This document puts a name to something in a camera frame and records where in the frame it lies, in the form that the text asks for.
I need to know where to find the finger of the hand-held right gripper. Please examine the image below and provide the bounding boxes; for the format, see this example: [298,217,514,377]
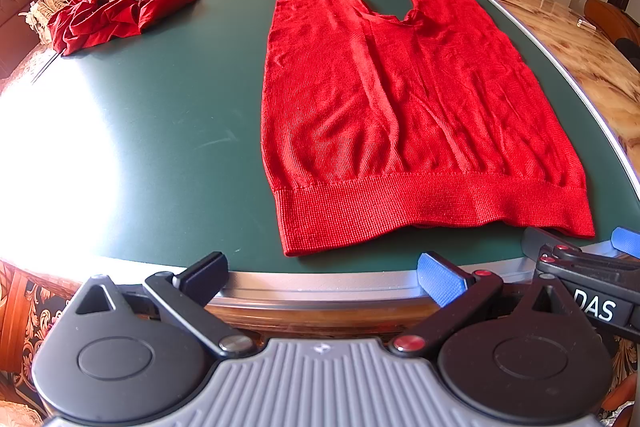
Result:
[611,227,640,260]
[521,226,585,262]

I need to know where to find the cream fringed blanket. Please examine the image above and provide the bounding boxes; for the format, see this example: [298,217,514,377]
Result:
[19,0,72,46]

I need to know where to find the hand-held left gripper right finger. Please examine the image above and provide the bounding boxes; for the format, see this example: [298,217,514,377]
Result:
[391,252,595,358]

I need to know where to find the crumpled red garment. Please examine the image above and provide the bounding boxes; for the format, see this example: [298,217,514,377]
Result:
[47,0,202,56]

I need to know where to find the red knit vest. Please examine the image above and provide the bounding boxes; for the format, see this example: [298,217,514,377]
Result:
[260,0,597,258]

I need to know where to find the brown wooden chair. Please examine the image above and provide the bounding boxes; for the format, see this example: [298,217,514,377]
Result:
[584,0,640,55]

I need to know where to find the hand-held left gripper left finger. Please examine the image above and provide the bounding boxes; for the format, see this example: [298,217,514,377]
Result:
[65,252,257,359]

